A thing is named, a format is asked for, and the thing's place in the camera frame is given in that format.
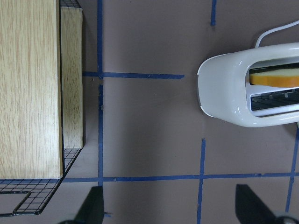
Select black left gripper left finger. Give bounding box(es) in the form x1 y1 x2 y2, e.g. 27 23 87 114
60 186 104 224

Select black wire rack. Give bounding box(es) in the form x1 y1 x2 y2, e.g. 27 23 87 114
0 0 85 217

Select white toaster power cable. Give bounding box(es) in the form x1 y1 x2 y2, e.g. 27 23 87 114
254 20 299 49

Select orange toast slice in toaster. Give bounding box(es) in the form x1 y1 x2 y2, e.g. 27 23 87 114
249 68 299 88

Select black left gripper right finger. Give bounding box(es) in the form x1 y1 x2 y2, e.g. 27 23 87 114
235 184 299 224

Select white two-slot toaster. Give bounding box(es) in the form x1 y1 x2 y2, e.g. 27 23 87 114
198 42 299 127

